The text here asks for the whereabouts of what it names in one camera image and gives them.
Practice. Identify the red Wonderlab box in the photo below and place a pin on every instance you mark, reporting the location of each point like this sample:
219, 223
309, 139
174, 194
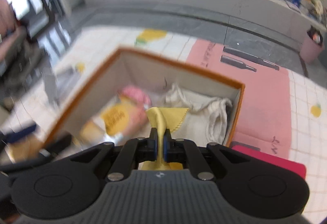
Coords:
255, 152

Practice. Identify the lemon print checked tablecloth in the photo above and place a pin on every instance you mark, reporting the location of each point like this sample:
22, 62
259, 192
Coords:
307, 99

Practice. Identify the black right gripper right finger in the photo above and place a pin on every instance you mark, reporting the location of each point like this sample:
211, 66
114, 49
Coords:
188, 154

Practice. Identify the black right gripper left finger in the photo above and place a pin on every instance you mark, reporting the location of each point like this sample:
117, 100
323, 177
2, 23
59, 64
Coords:
134, 151

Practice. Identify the yellow microfiber cloth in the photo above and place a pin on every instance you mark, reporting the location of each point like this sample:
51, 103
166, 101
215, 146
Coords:
162, 119

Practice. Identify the orange cardboard box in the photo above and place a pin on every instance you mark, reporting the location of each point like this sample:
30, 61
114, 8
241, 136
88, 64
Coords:
153, 74

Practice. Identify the pink waste basket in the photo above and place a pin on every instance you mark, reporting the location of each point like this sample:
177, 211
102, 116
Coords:
312, 45

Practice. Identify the pink mat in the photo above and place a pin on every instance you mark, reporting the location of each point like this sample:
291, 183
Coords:
264, 121

